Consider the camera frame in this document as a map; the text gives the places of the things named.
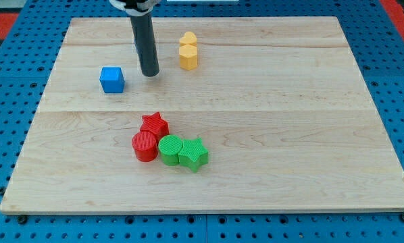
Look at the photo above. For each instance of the yellow hexagon block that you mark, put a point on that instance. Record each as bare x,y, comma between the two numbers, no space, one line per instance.
188,55

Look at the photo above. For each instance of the green star block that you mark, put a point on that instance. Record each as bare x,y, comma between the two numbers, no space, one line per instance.
193,154

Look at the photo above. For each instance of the yellow heart block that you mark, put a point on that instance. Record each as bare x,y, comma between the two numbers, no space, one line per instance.
188,38

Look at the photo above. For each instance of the red cylinder block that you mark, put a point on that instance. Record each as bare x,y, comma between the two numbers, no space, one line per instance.
145,146

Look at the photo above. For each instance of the red star block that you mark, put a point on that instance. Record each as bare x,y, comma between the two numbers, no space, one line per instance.
156,125

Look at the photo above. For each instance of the white rod mount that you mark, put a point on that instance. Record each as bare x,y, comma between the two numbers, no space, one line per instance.
135,7

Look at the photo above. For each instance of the wooden board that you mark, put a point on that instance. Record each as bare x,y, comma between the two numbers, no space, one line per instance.
280,104

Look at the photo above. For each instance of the green cylinder block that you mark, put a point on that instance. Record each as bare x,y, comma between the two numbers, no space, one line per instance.
169,147

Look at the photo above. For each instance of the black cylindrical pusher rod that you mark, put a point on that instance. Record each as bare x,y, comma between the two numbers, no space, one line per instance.
144,40

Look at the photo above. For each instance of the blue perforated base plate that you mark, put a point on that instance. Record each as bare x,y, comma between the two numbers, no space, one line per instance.
27,56

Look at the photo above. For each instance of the blue cube block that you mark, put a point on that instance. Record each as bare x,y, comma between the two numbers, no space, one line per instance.
112,80

